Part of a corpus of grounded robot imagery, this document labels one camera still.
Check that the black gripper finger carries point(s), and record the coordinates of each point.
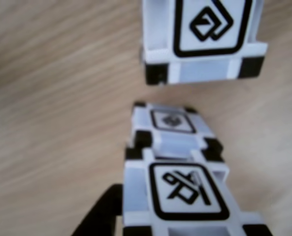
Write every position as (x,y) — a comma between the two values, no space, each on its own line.
(106,214)

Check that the white cube crossed-loop symbol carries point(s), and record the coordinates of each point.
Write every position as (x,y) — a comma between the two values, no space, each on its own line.
(185,191)

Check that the white cube nested-diamond symbol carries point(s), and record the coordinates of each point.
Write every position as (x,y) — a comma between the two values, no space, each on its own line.
(209,24)

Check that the white cube bar-diamond symbol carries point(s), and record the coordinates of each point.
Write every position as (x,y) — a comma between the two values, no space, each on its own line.
(170,120)

